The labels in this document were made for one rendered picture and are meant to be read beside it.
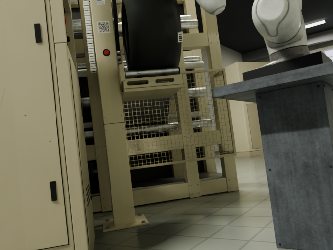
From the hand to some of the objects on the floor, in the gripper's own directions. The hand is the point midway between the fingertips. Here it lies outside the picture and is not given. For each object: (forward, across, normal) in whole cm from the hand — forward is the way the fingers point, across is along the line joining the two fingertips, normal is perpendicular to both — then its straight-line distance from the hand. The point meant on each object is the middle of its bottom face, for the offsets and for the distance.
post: (-4, +26, +141) cm, 143 cm away
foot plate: (-4, +26, +141) cm, 143 cm away
